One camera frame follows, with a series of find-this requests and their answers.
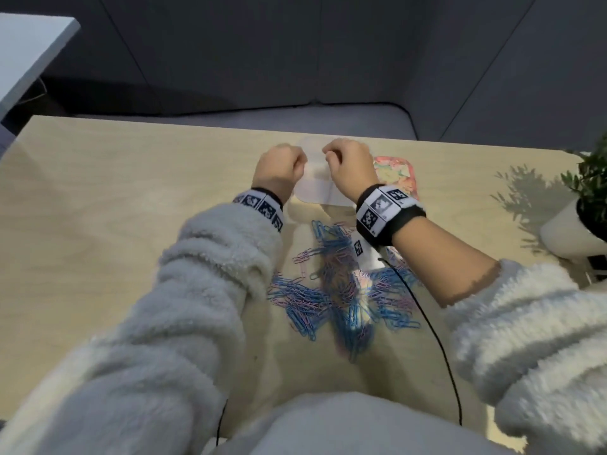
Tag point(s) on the grey booth side panel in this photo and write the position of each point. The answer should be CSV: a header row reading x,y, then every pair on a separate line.
x,y
5,139

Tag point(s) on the right marker-printed wristband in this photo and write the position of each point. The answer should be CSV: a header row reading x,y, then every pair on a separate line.
x,y
384,213

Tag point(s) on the marker-printed wristband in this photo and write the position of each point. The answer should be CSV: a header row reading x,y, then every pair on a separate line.
x,y
261,206
384,213

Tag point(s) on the person's right forearm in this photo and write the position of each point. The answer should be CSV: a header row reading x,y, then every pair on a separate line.
x,y
441,265

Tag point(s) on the white side desk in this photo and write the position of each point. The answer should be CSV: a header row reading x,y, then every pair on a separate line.
x,y
28,56

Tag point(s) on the grey bench seat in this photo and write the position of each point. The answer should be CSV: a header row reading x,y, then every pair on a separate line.
x,y
284,120

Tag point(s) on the clear divided plastic container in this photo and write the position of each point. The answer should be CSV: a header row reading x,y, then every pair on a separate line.
x,y
315,189

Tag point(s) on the green plant in white pot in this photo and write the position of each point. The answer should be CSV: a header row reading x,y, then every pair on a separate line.
x,y
564,232

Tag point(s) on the small black marker card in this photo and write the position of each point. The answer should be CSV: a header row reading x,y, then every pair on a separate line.
x,y
597,267

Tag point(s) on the person's left forearm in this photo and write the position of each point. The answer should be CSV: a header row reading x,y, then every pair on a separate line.
x,y
189,303

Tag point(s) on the pile of blue pink paperclips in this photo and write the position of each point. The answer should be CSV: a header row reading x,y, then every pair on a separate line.
x,y
303,298

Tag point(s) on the pink floral container lid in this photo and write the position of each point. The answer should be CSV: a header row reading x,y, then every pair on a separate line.
x,y
398,172

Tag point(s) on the person's white fleece torso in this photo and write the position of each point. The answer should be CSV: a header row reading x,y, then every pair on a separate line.
x,y
355,426

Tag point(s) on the person's left hand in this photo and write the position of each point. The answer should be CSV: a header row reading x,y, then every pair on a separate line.
x,y
277,168

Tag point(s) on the left marker-printed wristband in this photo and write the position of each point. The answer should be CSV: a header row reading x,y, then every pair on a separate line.
x,y
261,206

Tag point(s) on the person's right hand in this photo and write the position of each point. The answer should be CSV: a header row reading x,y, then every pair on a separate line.
x,y
351,168

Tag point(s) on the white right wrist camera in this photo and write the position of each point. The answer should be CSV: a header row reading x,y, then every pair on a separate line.
x,y
367,258

